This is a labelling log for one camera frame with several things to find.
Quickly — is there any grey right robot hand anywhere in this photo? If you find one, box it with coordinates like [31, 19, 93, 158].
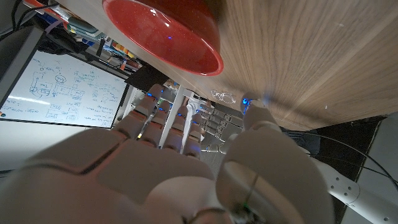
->
[0, 83, 336, 224]

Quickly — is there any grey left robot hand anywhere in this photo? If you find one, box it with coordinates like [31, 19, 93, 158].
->
[195, 104, 246, 155]

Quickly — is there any red bowl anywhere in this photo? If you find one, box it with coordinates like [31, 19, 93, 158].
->
[101, 0, 224, 77]

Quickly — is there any white shelf unit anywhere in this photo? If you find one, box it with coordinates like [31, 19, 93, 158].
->
[124, 83, 193, 147]

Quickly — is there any whiteboard with blue writing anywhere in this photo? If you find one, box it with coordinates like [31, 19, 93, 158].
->
[0, 49, 130, 129]

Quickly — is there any black computer monitor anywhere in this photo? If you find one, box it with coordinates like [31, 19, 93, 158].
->
[0, 26, 44, 108]

